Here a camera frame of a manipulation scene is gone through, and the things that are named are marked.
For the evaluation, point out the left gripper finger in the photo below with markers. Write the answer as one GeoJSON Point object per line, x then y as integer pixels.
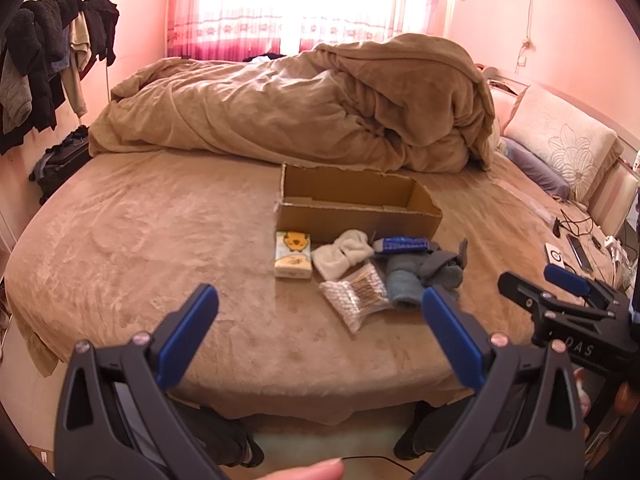
{"type": "Point", "coordinates": [595, 292]}
{"type": "Point", "coordinates": [528, 296]}

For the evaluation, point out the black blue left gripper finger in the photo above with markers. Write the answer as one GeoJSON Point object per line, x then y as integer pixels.
{"type": "Point", "coordinates": [524, 420]}
{"type": "Point", "coordinates": [114, 418]}

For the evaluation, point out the blue grey socks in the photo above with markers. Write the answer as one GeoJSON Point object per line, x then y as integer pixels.
{"type": "Point", "coordinates": [408, 276]}

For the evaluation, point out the blue white wipes pack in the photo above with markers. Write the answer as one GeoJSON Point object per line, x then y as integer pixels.
{"type": "Point", "coordinates": [400, 245]}

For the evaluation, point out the cotton swabs bag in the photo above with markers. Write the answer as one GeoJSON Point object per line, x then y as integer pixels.
{"type": "Point", "coordinates": [357, 296]}

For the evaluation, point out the white sock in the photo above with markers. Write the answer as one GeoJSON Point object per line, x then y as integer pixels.
{"type": "Point", "coordinates": [332, 261]}

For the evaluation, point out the yellow tissue pack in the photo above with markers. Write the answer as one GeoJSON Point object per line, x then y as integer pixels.
{"type": "Point", "coordinates": [292, 258]}

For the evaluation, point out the person's right hand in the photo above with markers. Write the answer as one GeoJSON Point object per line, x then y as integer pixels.
{"type": "Point", "coordinates": [626, 399]}

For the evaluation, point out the person's left hand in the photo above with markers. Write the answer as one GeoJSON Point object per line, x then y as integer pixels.
{"type": "Point", "coordinates": [328, 470]}

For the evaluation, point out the black smartphone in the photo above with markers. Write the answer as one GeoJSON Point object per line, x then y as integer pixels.
{"type": "Point", "coordinates": [579, 253]}

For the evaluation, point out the striped cushion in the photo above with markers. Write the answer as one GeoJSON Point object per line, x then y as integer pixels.
{"type": "Point", "coordinates": [612, 201]}

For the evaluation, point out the right black shoe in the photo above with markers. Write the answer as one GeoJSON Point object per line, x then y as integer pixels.
{"type": "Point", "coordinates": [429, 428]}

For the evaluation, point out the black shoe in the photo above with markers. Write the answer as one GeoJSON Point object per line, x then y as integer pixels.
{"type": "Point", "coordinates": [227, 442]}
{"type": "Point", "coordinates": [429, 428]}

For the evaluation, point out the left black shoe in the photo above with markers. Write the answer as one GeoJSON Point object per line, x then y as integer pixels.
{"type": "Point", "coordinates": [227, 442]}

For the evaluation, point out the purple grey pillow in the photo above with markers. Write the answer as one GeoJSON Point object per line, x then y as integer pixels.
{"type": "Point", "coordinates": [536, 170]}

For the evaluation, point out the cream floral pillow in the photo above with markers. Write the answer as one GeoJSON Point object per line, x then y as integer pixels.
{"type": "Point", "coordinates": [572, 143]}

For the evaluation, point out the brown cardboard box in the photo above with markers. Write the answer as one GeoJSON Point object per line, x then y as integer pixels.
{"type": "Point", "coordinates": [324, 202]}

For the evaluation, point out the tan fleece duvet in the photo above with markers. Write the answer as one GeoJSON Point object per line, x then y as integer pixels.
{"type": "Point", "coordinates": [413, 102]}

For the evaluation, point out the black suitcase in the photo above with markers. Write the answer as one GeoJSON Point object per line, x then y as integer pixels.
{"type": "Point", "coordinates": [60, 162]}

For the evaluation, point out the dark clothes on rack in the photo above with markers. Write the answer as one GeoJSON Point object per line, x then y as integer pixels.
{"type": "Point", "coordinates": [49, 46]}

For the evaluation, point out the pink window curtain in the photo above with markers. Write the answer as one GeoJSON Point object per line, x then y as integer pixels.
{"type": "Point", "coordinates": [235, 30]}

